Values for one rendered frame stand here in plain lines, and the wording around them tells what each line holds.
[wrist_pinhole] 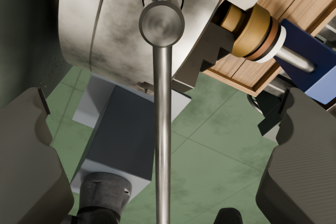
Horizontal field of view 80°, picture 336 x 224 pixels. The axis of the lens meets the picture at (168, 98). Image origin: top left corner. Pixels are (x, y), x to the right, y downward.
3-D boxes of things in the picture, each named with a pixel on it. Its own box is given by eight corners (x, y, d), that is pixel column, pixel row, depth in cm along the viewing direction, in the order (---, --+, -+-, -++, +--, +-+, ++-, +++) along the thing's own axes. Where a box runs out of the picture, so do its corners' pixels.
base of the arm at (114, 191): (120, 202, 68) (113, 236, 60) (76, 189, 64) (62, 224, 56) (140, 182, 60) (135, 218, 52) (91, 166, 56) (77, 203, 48)
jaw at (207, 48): (160, 16, 32) (134, 85, 29) (171, -4, 27) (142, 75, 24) (219, 46, 34) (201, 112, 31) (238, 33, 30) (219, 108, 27)
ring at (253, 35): (205, 53, 31) (253, 76, 33) (245, -7, 26) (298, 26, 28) (200, 31, 39) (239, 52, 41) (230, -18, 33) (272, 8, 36)
